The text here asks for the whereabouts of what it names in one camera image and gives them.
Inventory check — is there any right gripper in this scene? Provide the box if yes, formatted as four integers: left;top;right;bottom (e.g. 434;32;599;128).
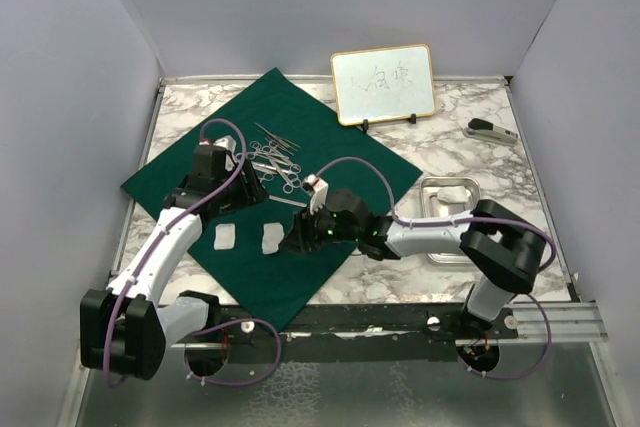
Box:
280;199;361;255

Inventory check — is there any white gauze pad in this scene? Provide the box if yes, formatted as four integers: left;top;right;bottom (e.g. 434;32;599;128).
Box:
436;186;468;204
213;223;236;251
261;222;284;255

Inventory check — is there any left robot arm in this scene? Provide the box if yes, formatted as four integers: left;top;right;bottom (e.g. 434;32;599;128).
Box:
80;136;268;380

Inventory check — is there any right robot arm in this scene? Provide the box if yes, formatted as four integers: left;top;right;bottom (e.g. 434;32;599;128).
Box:
279;189;556;338

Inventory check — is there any green surgical cloth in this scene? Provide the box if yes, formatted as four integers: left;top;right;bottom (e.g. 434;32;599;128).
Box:
122;69;421;330

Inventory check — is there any steel hemostat clamp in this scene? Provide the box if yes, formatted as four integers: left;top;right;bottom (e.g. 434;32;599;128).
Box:
248;141;293;166

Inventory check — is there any stainless steel tray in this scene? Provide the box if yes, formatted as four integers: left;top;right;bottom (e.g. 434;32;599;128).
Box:
417;176;482;266

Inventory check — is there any black grey stapler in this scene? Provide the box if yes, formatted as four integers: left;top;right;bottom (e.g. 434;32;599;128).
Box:
462;118;519;146

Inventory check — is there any steel scalpel handle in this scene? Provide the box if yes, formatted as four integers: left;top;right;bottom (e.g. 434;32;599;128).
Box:
269;195;307;208

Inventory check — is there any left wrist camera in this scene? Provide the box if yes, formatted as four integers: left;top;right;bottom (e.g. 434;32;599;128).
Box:
213;135;237;172

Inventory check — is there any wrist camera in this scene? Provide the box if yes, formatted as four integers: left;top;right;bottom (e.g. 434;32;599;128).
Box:
213;135;237;172
301;174;329;214

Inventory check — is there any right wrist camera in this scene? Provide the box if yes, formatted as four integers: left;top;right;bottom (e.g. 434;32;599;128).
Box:
301;174;329;214

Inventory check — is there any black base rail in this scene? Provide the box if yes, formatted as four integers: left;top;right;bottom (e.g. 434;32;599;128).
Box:
149;301;521;366

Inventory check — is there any white board with frame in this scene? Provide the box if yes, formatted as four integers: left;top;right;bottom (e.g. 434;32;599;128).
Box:
330;44;437;126

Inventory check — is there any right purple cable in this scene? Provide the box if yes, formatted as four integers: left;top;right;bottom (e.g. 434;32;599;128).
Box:
312;156;557;382

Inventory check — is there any aluminium extrusion rail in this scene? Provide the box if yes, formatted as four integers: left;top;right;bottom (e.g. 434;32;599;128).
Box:
510;302;608;344

